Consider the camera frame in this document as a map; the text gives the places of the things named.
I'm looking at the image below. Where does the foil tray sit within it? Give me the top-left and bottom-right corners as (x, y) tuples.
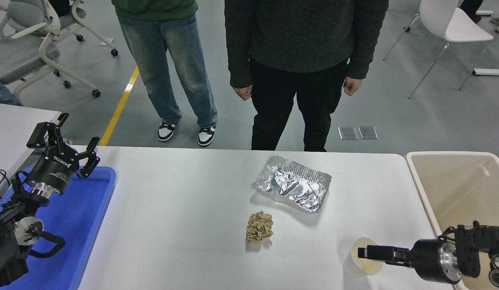
(252, 155), (332, 213)

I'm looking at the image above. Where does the tan paper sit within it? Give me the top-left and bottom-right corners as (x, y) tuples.
(246, 211), (274, 244)

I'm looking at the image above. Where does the large pale bin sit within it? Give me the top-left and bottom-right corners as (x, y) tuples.
(405, 151), (499, 290)

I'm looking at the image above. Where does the grey office chair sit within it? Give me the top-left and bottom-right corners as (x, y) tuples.
(0, 22), (102, 106)
(0, 0), (119, 57)

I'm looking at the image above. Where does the blue plastic tray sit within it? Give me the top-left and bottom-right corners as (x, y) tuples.
(0, 165), (117, 290)

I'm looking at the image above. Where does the white paper cup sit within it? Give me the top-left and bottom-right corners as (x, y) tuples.
(343, 237), (384, 278)

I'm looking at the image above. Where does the white plastic chair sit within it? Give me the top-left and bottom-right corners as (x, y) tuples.
(383, 0), (495, 99)

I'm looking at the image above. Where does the person's right hand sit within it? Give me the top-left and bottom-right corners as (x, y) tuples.
(233, 84), (254, 101)

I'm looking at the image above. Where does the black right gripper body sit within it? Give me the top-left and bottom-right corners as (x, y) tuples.
(408, 239), (445, 283)

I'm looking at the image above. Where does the person's left hand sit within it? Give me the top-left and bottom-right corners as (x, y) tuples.
(343, 77), (363, 96)

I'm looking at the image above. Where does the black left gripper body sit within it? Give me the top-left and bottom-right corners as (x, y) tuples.
(26, 145), (79, 195)

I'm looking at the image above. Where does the thin black cable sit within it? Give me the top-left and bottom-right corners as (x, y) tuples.
(0, 167), (11, 206)

